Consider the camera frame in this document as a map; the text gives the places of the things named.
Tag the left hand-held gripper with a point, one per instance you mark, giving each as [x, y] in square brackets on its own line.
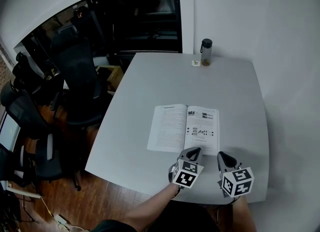
[186, 176]

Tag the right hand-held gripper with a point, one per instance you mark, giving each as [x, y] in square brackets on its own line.
[237, 182]

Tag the paper booklet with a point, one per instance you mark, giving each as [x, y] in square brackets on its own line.
[170, 128]

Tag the person's right forearm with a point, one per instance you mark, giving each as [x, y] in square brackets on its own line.
[243, 216]

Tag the person's left forearm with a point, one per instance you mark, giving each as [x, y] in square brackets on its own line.
[150, 206]

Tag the person's black shorts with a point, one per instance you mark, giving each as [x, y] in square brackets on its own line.
[187, 218]

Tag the grey table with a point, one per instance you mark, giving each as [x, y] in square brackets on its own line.
[162, 83]

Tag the small white card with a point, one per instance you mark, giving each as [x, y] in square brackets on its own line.
[196, 63]

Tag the clear bottle with black cap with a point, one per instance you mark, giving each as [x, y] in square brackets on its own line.
[206, 53]

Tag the person's dark green shirt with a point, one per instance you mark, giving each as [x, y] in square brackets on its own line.
[112, 227]

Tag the cardboard box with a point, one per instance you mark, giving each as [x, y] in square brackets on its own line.
[113, 75]

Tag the dark glass window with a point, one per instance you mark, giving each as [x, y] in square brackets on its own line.
[150, 20]

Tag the white power strip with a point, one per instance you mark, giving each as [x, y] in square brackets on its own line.
[60, 219]

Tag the black high-back office chair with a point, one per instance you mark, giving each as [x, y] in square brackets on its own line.
[75, 63]

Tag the black office chair grey armrests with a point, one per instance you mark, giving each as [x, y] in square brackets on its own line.
[22, 113]

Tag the black mesh office chair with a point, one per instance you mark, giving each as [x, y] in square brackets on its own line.
[10, 166]

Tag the light blue desk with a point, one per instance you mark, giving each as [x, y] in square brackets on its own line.
[10, 135]

